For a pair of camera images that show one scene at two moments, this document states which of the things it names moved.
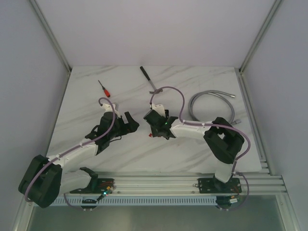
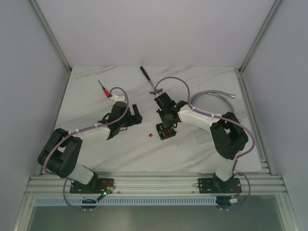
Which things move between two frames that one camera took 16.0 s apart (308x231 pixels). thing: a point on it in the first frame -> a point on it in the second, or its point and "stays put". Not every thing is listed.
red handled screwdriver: x=106 y=91 stays put
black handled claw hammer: x=160 y=90 stays put
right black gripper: x=154 y=133 -> x=165 y=123
